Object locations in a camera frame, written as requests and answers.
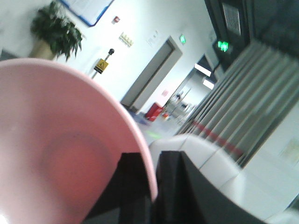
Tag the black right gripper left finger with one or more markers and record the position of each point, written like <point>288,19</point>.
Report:
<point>126,198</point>

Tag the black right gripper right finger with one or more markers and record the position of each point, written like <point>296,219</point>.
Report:
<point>185,196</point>

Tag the pink bowl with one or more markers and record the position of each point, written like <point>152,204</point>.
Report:
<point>61,138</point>

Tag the left grey chair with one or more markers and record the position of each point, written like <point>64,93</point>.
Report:
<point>211,160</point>

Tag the red cabinet box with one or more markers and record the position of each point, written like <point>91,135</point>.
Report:
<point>153,112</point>

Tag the grey striped curtain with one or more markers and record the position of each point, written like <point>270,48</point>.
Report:
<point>243,109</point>

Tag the yellow warning sign stand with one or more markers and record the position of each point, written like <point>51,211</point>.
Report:
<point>101,65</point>

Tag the green exit sign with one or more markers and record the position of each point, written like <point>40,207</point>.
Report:
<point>223,46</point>

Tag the potted green plant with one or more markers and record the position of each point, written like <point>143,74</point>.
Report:
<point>55,33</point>

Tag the blue framed notice board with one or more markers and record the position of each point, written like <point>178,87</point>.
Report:
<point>88,11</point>

